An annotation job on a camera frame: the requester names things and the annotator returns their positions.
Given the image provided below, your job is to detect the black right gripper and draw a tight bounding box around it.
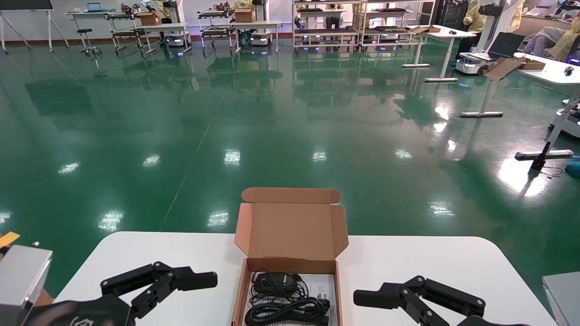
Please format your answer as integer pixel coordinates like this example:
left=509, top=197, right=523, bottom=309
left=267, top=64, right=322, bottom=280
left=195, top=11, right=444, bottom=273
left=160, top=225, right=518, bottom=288
left=353, top=275, right=533, bottom=326

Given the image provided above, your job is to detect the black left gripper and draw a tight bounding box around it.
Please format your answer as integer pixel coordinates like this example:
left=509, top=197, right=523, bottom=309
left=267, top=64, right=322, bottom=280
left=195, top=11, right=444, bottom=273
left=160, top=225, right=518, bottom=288
left=23, top=261, right=218, bottom=326

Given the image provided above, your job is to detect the brown cardboard storage box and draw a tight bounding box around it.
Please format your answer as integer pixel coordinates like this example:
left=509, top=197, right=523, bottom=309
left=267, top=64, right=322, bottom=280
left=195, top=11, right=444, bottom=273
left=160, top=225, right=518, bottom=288
left=231, top=187, right=349, bottom=326

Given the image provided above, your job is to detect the open brown cardboard box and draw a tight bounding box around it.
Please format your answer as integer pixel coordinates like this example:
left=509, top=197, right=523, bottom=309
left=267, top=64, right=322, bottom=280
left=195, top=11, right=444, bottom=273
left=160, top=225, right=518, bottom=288
left=483, top=57, right=546, bottom=82

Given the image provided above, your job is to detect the white printed paper sheet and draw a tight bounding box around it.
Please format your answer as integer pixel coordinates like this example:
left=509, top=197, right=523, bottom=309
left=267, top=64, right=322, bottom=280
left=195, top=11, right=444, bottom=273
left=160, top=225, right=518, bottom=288
left=272, top=274, right=338, bottom=326

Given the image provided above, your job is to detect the black floor stand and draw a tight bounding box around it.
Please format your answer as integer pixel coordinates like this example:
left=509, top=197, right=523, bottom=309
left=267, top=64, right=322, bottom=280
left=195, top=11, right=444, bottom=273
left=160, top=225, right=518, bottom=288
left=529, top=142, right=552, bottom=171

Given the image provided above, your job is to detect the white wheeled robot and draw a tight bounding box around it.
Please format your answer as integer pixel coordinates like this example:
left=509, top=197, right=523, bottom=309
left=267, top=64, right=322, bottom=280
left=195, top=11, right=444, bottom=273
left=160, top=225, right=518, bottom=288
left=454, top=0, right=524, bottom=76

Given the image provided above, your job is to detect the grey metal rack cart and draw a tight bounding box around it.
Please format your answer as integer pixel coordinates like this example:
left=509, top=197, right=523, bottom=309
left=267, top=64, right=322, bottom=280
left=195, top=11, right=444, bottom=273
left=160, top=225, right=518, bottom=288
left=198, top=9, right=239, bottom=53
left=107, top=13, right=146, bottom=56

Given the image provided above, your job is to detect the black round stool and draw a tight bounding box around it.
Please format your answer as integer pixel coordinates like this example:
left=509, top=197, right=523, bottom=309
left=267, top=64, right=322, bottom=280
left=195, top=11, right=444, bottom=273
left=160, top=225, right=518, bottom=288
left=76, top=29, right=103, bottom=58

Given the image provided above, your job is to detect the white shelf rack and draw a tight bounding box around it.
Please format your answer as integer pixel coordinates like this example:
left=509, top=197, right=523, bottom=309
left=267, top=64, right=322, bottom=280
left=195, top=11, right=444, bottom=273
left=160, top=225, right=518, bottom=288
left=292, top=0, right=364, bottom=51
left=362, top=0, right=436, bottom=49

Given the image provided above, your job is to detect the standing person in yellow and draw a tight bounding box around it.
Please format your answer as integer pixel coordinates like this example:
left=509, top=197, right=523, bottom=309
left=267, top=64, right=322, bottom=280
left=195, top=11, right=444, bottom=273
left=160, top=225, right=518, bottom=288
left=457, top=1, right=488, bottom=56
left=155, top=0, right=174, bottom=24

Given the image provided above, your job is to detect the large white table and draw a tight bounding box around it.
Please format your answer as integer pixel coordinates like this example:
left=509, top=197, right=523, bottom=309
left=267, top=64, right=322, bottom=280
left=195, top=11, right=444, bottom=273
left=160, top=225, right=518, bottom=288
left=459, top=52, right=580, bottom=160

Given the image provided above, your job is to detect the black open laptop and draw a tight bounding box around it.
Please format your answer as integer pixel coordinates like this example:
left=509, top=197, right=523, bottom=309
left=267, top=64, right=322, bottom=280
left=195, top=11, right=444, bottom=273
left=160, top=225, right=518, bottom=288
left=471, top=32, right=526, bottom=62

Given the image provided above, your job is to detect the white desk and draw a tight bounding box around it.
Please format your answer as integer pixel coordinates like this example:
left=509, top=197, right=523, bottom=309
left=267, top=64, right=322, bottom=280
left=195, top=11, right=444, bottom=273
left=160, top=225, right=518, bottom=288
left=67, top=10, right=136, bottom=51

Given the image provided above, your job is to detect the seated person in yellow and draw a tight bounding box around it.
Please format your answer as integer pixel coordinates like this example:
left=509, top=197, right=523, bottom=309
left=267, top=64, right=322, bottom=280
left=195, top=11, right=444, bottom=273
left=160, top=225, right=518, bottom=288
left=522, top=7, right=580, bottom=62

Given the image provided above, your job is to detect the black board on stand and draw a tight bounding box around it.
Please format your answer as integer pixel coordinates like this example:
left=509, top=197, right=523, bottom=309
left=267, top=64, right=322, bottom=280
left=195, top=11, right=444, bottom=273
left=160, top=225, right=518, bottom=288
left=0, top=0, right=69, bottom=54

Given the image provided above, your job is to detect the black power cord with plug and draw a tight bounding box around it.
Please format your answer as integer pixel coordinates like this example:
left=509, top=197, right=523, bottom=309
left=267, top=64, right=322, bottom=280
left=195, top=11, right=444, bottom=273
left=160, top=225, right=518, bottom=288
left=245, top=297, right=331, bottom=326

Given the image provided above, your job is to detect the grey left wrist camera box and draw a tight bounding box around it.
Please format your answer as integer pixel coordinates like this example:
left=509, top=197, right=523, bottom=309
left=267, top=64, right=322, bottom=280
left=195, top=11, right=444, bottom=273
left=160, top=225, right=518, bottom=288
left=0, top=244, right=53, bottom=326

